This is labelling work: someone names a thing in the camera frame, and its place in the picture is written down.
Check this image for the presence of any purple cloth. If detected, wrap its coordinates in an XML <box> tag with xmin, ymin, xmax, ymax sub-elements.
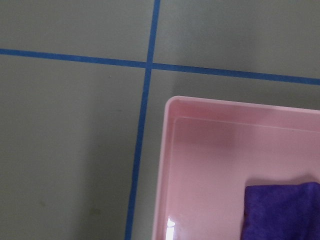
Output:
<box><xmin>241</xmin><ymin>182</ymin><xmax>320</xmax><ymax>240</ymax></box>

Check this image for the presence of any pink plastic tray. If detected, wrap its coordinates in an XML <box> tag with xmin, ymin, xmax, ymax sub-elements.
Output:
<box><xmin>152</xmin><ymin>96</ymin><xmax>320</xmax><ymax>240</ymax></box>

